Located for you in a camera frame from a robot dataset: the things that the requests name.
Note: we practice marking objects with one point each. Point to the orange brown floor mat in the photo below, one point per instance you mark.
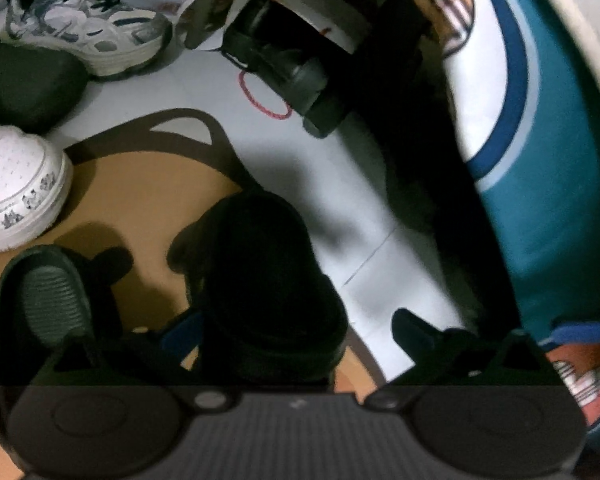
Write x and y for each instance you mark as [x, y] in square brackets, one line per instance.
[130, 200]

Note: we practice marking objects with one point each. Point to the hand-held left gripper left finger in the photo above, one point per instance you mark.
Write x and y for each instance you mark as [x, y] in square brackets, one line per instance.
[180, 335]

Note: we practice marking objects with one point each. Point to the white printed lace-up sneaker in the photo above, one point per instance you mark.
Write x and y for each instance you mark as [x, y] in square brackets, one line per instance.
[15, 170]

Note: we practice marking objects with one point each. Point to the cardboard box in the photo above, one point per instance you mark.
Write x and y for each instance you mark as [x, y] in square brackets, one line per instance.
[305, 10]

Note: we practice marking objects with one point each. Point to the teal printed cloth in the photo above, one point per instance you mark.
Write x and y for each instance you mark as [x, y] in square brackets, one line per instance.
[540, 160]

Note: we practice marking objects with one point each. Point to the black rubber clog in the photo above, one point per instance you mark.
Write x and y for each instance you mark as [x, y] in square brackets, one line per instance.
[260, 270]
[45, 295]

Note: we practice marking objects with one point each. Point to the red hair band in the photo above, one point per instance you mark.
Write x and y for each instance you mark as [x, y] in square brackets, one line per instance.
[260, 110]

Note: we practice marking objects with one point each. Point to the grey white running sneaker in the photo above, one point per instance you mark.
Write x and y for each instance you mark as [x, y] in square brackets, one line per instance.
[105, 30]

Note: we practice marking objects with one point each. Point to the black chunky shoe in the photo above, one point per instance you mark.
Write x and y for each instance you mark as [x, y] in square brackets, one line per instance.
[280, 65]

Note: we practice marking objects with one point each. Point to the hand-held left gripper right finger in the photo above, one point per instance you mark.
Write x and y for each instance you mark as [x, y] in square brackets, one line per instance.
[405, 332]

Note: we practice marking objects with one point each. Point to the dark slide sandal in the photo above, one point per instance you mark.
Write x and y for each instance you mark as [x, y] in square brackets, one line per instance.
[25, 85]

